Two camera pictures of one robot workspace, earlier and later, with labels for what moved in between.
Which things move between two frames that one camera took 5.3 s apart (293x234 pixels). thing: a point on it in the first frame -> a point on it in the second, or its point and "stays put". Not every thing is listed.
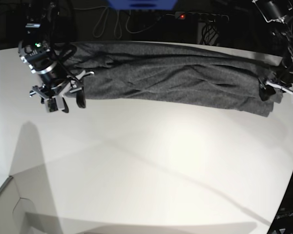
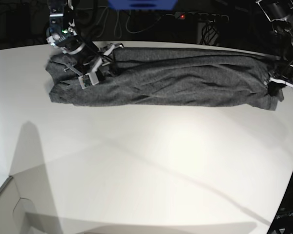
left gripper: (73, 84) -> (71, 70)
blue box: (144, 5) stays put
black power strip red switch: (198, 16) stays put
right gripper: (279, 84) -> (282, 78)
